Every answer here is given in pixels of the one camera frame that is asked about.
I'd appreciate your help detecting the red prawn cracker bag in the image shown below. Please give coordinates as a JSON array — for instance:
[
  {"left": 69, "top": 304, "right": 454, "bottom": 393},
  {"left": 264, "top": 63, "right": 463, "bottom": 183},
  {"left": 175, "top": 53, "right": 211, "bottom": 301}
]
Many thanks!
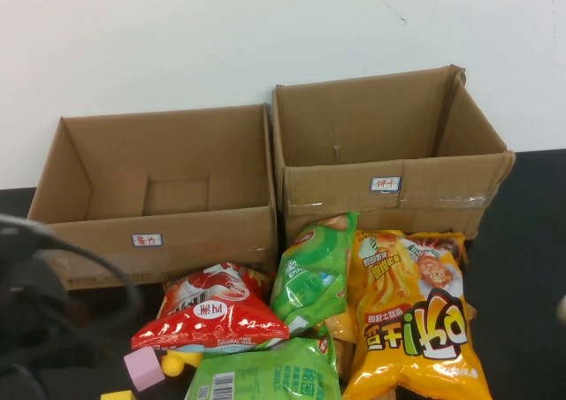
[{"left": 130, "top": 261, "right": 291, "bottom": 358}]

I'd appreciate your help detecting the large yellow fries snack bag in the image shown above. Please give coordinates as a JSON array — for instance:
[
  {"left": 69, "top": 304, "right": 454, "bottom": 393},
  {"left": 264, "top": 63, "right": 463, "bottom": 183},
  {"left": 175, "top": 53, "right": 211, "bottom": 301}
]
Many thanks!
[{"left": 340, "top": 227, "right": 493, "bottom": 400}]

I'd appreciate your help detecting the taped cardboard box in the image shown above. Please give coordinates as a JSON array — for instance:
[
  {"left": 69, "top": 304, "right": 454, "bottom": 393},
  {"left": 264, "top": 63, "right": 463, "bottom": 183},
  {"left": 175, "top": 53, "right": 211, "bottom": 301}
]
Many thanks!
[{"left": 272, "top": 65, "right": 516, "bottom": 247}]

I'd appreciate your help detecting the green chips bag with logo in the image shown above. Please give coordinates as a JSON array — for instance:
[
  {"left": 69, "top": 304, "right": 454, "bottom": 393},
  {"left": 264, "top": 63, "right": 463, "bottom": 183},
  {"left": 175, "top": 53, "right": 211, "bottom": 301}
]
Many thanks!
[{"left": 269, "top": 212, "right": 360, "bottom": 338}]

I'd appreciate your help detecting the white label with red characters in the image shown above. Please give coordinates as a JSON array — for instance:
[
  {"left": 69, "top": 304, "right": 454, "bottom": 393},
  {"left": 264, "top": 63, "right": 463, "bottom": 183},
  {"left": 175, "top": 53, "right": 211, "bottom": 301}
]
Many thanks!
[
  {"left": 131, "top": 233, "right": 164, "bottom": 248},
  {"left": 370, "top": 176, "right": 402, "bottom": 195}
]

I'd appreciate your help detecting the cardboard box with sf-express print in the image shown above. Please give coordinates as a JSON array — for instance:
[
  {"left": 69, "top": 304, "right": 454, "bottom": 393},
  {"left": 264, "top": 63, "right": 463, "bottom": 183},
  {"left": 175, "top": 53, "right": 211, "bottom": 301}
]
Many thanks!
[{"left": 27, "top": 103, "right": 279, "bottom": 291}]

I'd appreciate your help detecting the green chips bag with barcode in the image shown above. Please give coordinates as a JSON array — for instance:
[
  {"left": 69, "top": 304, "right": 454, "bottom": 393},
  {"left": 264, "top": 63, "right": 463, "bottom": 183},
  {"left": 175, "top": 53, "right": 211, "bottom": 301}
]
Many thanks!
[{"left": 184, "top": 322, "right": 342, "bottom": 400}]

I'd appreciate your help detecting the yellow rubber duck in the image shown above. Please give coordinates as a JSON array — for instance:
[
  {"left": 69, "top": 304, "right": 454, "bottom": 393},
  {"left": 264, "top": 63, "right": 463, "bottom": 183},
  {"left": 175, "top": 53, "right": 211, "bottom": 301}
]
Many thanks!
[{"left": 161, "top": 349, "right": 204, "bottom": 378}]

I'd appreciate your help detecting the pink foam cube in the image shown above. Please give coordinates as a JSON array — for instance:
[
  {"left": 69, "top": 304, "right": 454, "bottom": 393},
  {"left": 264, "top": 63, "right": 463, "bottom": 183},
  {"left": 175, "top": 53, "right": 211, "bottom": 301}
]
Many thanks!
[{"left": 123, "top": 345, "right": 165, "bottom": 393}]

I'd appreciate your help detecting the grey left arm cable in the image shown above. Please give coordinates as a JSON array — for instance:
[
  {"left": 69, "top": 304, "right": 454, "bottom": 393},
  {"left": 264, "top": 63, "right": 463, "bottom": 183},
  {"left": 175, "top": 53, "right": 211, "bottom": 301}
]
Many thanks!
[{"left": 0, "top": 213, "right": 143, "bottom": 326}]

